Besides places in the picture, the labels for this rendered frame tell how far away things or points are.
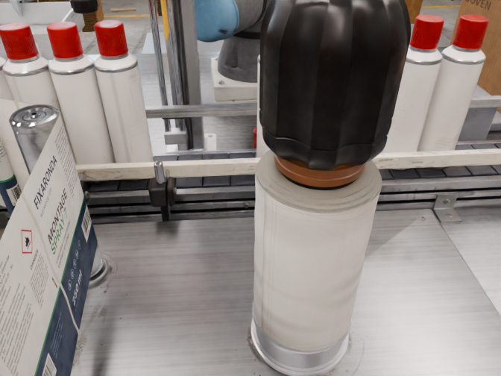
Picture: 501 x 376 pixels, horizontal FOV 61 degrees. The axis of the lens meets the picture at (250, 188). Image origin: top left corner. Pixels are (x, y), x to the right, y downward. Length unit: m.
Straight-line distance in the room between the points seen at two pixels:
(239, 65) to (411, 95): 0.43
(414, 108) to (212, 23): 0.36
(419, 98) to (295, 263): 0.36
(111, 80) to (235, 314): 0.31
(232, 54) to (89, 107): 0.43
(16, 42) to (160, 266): 0.30
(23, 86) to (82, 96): 0.06
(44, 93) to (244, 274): 0.32
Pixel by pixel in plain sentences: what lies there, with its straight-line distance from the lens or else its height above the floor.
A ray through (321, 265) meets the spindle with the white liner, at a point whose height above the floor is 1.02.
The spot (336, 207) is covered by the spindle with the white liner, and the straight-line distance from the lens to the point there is 0.26.
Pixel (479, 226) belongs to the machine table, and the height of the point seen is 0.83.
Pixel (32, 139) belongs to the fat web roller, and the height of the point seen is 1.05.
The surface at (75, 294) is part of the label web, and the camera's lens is 0.39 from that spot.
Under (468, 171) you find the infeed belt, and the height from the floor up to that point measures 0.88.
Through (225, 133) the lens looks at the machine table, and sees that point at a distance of 0.81.
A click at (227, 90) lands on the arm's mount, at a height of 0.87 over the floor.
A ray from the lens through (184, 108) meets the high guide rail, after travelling 0.60.
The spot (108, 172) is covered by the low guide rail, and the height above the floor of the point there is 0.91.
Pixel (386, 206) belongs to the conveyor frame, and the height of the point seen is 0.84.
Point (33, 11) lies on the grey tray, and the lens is 1.11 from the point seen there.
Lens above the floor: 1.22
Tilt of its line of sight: 37 degrees down
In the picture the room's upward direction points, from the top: straight up
